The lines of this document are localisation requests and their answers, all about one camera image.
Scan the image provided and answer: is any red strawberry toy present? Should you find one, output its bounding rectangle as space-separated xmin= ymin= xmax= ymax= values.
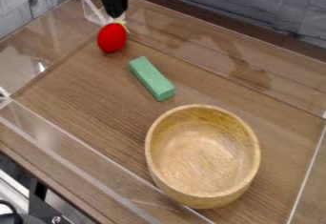
xmin=96 ymin=21 xmax=128 ymax=52

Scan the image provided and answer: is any green rectangular block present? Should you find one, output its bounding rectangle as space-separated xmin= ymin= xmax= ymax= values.
xmin=128 ymin=56 xmax=176 ymax=101

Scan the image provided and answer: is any wooden bowl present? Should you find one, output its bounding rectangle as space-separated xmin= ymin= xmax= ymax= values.
xmin=146 ymin=104 xmax=260 ymax=209

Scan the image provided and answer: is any clear acrylic corner bracket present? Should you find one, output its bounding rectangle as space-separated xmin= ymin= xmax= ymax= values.
xmin=80 ymin=0 xmax=126 ymax=27

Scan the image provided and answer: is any clear acrylic tray wall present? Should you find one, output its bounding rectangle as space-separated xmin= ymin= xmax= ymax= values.
xmin=0 ymin=0 xmax=326 ymax=224

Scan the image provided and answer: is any black metal table frame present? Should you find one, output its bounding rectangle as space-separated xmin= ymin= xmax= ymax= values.
xmin=28 ymin=178 xmax=73 ymax=224

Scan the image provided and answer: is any black cable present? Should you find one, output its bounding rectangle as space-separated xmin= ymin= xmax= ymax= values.
xmin=0 ymin=199 xmax=23 ymax=224

